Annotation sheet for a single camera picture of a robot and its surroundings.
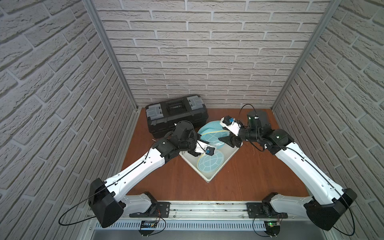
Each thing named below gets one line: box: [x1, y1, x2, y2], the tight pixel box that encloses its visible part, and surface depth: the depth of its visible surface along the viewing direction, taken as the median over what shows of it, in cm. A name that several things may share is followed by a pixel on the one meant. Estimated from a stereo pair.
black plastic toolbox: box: [145, 95, 209, 138], surface depth 97 cm
